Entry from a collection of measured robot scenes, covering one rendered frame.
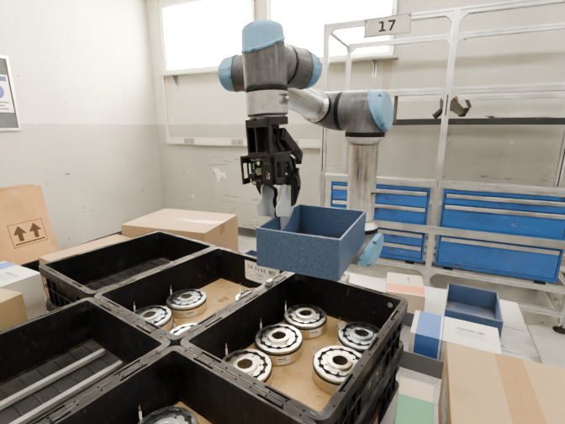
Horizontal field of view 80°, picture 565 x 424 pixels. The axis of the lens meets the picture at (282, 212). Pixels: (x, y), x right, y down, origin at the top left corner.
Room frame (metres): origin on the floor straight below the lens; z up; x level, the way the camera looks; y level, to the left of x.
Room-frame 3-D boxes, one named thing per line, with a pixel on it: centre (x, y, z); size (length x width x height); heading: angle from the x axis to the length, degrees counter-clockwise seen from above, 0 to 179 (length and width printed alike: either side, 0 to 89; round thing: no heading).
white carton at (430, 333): (0.77, -0.44, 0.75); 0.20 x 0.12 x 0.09; 63
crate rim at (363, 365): (0.61, -0.05, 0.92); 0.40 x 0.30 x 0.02; 145
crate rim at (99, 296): (0.78, 0.20, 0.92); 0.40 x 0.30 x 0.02; 145
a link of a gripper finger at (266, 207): (0.63, 0.03, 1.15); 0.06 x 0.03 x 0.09; 154
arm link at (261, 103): (0.63, 0.02, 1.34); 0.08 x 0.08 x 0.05
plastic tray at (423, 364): (0.80, -0.43, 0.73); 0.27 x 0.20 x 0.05; 62
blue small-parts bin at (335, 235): (0.62, -0.06, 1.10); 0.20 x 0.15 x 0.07; 155
